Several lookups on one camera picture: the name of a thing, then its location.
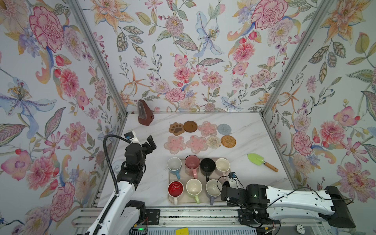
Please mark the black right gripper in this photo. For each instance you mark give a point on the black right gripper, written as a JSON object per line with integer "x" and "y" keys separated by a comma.
{"x": 231, "y": 206}

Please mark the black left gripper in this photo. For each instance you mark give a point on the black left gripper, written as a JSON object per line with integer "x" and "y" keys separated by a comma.
{"x": 153, "y": 146}

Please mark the pink flower coaster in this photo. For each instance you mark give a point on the pink flower coaster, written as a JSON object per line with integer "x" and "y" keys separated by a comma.
{"x": 175, "y": 144}
{"x": 197, "y": 144}
{"x": 208, "y": 129}

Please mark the white mug blue handle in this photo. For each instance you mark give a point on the white mug blue handle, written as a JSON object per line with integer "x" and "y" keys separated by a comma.
{"x": 174, "y": 166}

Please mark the brown paw shaped coaster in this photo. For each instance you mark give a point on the brown paw shaped coaster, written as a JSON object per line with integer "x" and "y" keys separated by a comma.
{"x": 176, "y": 129}

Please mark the brown round wooden coaster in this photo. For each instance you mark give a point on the brown round wooden coaster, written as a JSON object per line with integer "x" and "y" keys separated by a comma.
{"x": 190, "y": 126}

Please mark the cream mug pink handle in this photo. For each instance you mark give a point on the cream mug pink handle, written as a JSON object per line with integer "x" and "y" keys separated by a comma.
{"x": 222, "y": 167}

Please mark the red interior white mug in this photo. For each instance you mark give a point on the red interior white mug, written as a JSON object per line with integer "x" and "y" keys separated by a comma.
{"x": 175, "y": 190}

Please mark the woven rattan round coaster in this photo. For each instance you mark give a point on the woven rattan round coaster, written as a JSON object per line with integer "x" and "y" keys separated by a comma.
{"x": 228, "y": 141}

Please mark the white embroidered round coaster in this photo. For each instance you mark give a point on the white embroidered round coaster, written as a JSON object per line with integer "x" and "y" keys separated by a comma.
{"x": 213, "y": 142}

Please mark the grey blue round coaster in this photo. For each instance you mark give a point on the grey blue round coaster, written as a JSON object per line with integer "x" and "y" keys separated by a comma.
{"x": 224, "y": 129}

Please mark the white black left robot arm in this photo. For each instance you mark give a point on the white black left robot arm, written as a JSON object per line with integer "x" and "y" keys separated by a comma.
{"x": 120, "y": 213}

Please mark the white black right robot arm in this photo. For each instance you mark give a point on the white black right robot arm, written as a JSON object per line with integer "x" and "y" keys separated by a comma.
{"x": 326, "y": 205}

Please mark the brown wooden metronome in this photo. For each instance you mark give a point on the brown wooden metronome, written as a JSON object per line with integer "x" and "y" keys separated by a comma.
{"x": 145, "y": 114}

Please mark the white round table sticker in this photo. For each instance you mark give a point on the white round table sticker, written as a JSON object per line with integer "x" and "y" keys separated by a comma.
{"x": 117, "y": 166}

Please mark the green silicone spatula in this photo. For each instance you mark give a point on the green silicone spatula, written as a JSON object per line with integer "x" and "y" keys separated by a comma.
{"x": 259, "y": 160}

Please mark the beige serving tray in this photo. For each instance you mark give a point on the beige serving tray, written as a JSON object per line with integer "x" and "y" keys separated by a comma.
{"x": 204, "y": 197}

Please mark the black mug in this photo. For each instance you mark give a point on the black mug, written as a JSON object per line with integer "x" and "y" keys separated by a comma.
{"x": 207, "y": 167}

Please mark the yellow sticky note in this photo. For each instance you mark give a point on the yellow sticky note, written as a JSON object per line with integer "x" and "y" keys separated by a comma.
{"x": 182, "y": 231}

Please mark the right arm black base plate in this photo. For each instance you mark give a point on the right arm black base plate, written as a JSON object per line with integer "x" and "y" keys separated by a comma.
{"x": 254, "y": 218}

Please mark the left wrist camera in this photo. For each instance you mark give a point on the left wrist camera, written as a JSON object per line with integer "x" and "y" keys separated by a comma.
{"x": 131, "y": 138}

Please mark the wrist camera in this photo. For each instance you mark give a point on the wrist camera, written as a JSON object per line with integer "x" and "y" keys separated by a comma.
{"x": 232, "y": 175}
{"x": 131, "y": 138}

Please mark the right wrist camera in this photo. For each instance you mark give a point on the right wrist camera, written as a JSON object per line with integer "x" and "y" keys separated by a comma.
{"x": 232, "y": 175}

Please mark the white mug purple handle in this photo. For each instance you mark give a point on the white mug purple handle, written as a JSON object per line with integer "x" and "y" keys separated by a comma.
{"x": 213, "y": 190}

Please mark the cream mug green handle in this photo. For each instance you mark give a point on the cream mug green handle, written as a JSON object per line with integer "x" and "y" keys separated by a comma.
{"x": 194, "y": 188}

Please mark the aluminium front rail frame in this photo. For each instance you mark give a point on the aluminium front rail frame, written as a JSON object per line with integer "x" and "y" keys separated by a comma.
{"x": 222, "y": 221}

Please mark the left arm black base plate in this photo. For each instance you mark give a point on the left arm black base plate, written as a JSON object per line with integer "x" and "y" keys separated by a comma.
{"x": 147, "y": 217}

